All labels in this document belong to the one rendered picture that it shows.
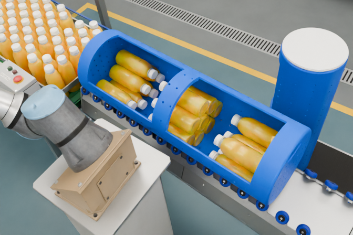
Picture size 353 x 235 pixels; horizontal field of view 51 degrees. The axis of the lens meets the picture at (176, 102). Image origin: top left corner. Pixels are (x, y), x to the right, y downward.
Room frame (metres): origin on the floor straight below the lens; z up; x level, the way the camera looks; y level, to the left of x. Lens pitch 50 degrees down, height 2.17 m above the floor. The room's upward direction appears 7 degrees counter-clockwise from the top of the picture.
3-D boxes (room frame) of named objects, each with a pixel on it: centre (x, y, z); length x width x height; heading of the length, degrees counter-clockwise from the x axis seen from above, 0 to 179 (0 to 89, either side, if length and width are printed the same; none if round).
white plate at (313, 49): (1.17, -0.63, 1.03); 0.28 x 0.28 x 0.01
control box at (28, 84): (1.16, 0.67, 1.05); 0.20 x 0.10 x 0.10; 46
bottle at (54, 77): (1.19, 0.52, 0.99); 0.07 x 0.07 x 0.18
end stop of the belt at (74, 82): (1.28, 0.38, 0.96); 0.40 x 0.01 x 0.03; 136
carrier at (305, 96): (1.17, -0.63, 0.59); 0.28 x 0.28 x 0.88
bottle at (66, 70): (1.24, 0.47, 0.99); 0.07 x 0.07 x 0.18
